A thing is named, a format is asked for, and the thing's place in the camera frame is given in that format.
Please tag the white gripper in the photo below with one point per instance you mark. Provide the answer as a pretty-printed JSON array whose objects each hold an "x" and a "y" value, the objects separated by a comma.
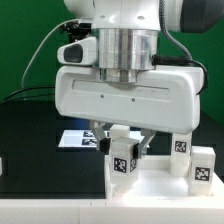
[{"x": 165, "y": 99}]

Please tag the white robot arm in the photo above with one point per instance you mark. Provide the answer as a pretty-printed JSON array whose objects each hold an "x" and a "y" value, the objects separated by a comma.
[{"x": 115, "y": 75}]

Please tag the white front fence bar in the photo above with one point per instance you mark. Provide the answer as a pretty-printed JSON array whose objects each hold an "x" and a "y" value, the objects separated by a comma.
[{"x": 108, "y": 212}]

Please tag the white left fence piece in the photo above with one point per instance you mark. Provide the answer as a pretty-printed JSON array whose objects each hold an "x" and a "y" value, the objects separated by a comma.
[{"x": 1, "y": 166}]

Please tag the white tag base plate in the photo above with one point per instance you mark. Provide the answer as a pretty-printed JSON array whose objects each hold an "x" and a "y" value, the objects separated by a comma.
[{"x": 77, "y": 139}]

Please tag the white square table top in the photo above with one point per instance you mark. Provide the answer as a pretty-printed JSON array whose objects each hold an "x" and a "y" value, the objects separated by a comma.
[{"x": 154, "y": 181}]

